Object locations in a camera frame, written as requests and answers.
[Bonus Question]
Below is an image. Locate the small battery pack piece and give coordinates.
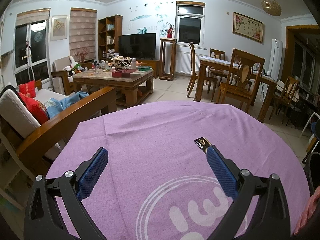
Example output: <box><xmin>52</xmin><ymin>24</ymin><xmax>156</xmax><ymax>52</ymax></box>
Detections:
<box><xmin>194</xmin><ymin>137</ymin><xmax>212</xmax><ymax>154</ymax></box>

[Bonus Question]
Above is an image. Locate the person right hand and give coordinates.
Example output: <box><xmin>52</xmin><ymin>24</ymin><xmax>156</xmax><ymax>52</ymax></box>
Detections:
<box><xmin>293</xmin><ymin>189</ymin><xmax>319</xmax><ymax>235</ymax></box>

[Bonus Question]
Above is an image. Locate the wooden sofa with cushions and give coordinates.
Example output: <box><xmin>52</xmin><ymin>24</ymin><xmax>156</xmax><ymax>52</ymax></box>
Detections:
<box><xmin>1</xmin><ymin>81</ymin><xmax>117</xmax><ymax>178</ymax></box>

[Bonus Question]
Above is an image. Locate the blue cloth on sofa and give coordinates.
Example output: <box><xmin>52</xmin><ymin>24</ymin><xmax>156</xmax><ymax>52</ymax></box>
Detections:
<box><xmin>44</xmin><ymin>91</ymin><xmax>89</xmax><ymax>119</ymax></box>

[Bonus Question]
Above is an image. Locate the purple tablecloth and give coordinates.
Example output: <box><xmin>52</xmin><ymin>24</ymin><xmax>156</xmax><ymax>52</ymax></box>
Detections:
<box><xmin>47</xmin><ymin>101</ymin><xmax>310</xmax><ymax>239</ymax></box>

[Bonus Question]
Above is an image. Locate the red cushion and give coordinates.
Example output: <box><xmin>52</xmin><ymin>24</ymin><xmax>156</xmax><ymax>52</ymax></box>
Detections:
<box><xmin>18</xmin><ymin>81</ymin><xmax>49</xmax><ymax>125</ymax></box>

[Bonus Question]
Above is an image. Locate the wooden dining chair front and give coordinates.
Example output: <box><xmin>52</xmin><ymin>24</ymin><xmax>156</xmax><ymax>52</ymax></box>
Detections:
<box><xmin>216</xmin><ymin>48</ymin><xmax>265</xmax><ymax>113</ymax></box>

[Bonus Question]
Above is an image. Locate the wooden dining chair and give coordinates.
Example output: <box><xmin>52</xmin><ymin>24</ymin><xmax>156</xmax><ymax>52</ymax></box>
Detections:
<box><xmin>187</xmin><ymin>42</ymin><xmax>217</xmax><ymax>102</ymax></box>
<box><xmin>216</xmin><ymin>48</ymin><xmax>265</xmax><ymax>113</ymax></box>

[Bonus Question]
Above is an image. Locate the white standing air conditioner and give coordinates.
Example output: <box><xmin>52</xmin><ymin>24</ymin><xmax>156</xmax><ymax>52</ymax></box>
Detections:
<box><xmin>267</xmin><ymin>39</ymin><xmax>283</xmax><ymax>81</ymax></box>

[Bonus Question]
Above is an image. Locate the wooden dining chair left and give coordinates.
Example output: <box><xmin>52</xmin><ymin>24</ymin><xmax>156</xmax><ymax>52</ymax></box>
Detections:
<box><xmin>187</xmin><ymin>42</ymin><xmax>217</xmax><ymax>102</ymax></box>

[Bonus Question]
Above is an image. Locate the wooden coffee table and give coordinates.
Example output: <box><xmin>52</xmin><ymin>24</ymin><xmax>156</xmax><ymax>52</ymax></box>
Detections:
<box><xmin>73</xmin><ymin>69</ymin><xmax>153</xmax><ymax>107</ymax></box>

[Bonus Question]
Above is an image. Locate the wooden dining table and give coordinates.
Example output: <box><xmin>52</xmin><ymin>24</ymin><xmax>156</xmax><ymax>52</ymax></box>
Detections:
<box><xmin>194</xmin><ymin>55</ymin><xmax>277</xmax><ymax>123</ymax></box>

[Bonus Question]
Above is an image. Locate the tall wooden plant stand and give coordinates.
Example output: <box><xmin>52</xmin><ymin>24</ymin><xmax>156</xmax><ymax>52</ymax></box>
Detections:
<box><xmin>159</xmin><ymin>37</ymin><xmax>177</xmax><ymax>81</ymax></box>

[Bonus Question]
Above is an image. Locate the framed floral picture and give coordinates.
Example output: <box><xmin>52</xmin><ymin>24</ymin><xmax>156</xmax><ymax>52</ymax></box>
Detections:
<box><xmin>233</xmin><ymin>12</ymin><xmax>264</xmax><ymax>43</ymax></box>

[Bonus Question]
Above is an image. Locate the framed sunflower picture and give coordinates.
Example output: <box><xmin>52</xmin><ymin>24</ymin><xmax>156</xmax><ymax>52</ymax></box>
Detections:
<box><xmin>50</xmin><ymin>15</ymin><xmax>69</xmax><ymax>41</ymax></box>

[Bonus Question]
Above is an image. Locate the black television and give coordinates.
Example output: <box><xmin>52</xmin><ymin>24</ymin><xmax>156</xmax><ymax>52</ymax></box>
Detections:
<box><xmin>118</xmin><ymin>33</ymin><xmax>156</xmax><ymax>59</ymax></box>

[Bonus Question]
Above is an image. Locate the wooden bookshelf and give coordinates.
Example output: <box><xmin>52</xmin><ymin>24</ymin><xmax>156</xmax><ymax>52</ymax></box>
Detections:
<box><xmin>98</xmin><ymin>15</ymin><xmax>123</xmax><ymax>61</ymax></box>

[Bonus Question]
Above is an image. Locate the gold ceiling lamp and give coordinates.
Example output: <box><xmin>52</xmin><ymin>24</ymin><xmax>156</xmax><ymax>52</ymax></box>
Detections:
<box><xmin>261</xmin><ymin>0</ymin><xmax>282</xmax><ymax>17</ymax></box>

